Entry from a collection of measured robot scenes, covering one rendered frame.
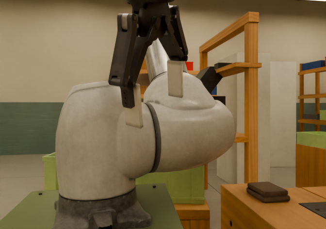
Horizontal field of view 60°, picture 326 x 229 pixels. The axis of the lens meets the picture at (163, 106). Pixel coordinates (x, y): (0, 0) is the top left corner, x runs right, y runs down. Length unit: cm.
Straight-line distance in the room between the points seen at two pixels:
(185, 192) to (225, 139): 50
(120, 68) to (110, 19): 714
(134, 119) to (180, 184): 68
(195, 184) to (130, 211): 54
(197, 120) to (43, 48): 703
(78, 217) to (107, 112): 19
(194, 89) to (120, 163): 23
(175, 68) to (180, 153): 17
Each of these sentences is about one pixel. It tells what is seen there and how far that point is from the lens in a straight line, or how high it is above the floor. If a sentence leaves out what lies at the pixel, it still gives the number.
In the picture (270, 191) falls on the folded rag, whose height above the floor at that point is 93.
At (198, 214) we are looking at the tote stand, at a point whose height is 77.
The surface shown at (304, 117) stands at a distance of 764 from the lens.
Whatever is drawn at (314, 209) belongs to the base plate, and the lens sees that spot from 82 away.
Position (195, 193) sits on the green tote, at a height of 83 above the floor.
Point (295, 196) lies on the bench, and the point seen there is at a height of 88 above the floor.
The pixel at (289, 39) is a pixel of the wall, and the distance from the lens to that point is 884.
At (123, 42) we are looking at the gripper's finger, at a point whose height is 124.
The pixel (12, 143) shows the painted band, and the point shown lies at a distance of 763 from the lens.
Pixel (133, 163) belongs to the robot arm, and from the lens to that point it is 55.
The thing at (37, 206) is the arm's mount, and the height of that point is 92.
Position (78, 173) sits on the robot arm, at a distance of 54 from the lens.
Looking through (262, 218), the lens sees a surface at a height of 90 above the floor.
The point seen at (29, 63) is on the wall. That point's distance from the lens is 754.
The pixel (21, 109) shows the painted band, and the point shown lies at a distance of 752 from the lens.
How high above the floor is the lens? 115
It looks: level
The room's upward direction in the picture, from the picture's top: straight up
